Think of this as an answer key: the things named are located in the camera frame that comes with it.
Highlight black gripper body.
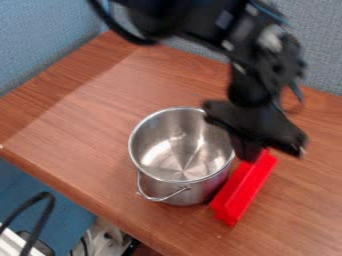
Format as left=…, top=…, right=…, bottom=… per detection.
left=204, top=100, right=309, bottom=158

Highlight red rectangular block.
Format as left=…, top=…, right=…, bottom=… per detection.
left=210, top=150, right=278, bottom=227

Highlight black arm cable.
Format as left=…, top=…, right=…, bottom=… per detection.
left=272, top=78, right=308, bottom=114

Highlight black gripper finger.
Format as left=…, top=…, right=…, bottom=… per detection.
left=230, top=132, right=265, bottom=163

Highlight black bag strap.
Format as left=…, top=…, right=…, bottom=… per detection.
left=0, top=191, right=58, bottom=256

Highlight white striped bag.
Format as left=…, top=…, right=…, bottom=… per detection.
left=0, top=228, right=57, bottom=256

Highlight metal pot with handles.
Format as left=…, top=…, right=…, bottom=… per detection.
left=129, top=107, right=236, bottom=206

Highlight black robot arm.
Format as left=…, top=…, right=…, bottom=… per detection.
left=87, top=0, right=309, bottom=162

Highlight white cables under table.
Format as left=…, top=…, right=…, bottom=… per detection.
left=69, top=218, right=136, bottom=256

